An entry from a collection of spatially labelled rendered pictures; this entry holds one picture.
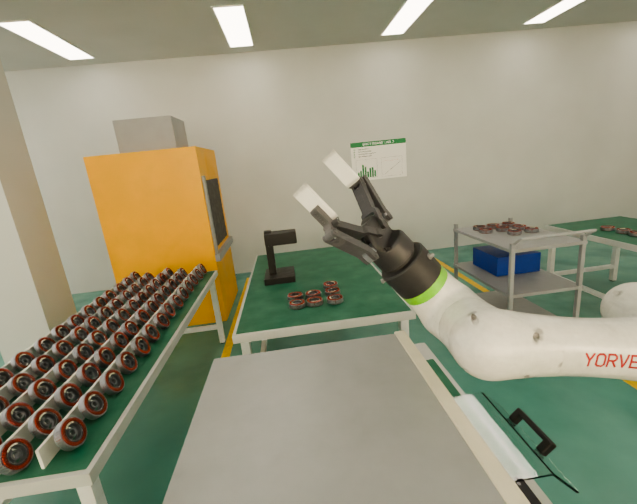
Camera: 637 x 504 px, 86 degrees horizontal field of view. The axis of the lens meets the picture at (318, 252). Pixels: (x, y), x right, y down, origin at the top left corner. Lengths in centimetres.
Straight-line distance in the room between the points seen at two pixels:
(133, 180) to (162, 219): 47
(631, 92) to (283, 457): 792
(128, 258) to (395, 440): 390
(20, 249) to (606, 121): 824
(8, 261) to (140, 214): 116
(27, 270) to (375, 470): 387
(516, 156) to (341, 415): 644
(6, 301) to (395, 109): 536
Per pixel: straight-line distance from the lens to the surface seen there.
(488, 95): 657
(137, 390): 188
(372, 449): 50
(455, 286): 65
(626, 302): 93
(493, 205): 668
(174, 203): 394
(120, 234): 419
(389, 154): 585
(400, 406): 56
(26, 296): 422
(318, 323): 208
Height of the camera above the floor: 167
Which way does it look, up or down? 15 degrees down
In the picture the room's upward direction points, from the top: 6 degrees counter-clockwise
